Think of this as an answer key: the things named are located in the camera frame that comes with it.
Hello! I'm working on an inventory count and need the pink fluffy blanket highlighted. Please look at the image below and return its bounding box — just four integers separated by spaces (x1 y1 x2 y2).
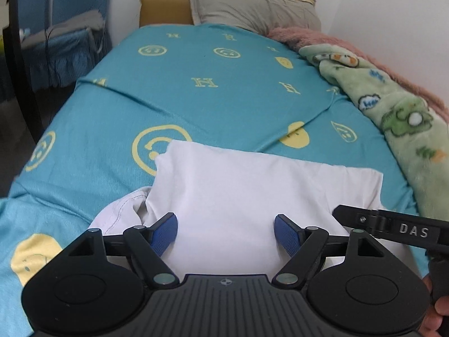
267 26 449 120

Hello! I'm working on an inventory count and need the white t-shirt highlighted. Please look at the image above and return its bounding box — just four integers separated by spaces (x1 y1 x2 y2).
88 140 420 278

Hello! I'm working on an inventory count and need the green cartoon print blanket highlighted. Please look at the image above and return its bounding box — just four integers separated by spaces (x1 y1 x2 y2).
298 44 449 223

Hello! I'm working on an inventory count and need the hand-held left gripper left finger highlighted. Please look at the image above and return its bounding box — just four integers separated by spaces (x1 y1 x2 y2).
65 212 181 286

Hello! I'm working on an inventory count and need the person's right hand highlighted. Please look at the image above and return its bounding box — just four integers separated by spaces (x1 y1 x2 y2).
418 275 449 337

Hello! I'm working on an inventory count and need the mustard yellow headboard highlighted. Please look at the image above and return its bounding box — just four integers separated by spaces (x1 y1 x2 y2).
139 0 195 29

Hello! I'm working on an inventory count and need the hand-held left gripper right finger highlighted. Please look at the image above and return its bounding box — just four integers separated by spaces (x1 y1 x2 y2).
272 213 384 288

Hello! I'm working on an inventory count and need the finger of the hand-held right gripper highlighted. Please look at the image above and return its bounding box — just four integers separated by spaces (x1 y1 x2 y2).
333 204 449 248

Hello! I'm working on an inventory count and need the grey cloth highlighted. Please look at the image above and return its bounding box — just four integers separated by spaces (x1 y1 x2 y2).
21 10 107 46

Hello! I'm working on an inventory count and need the black cable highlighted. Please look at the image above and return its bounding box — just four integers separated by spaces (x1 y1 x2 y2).
44 28 58 85

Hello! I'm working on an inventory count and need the teal smiley print bed sheet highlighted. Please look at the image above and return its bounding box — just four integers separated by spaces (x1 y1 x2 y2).
0 23 432 327

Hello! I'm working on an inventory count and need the grey pillow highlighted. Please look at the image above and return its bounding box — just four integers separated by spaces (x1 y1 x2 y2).
185 0 321 32

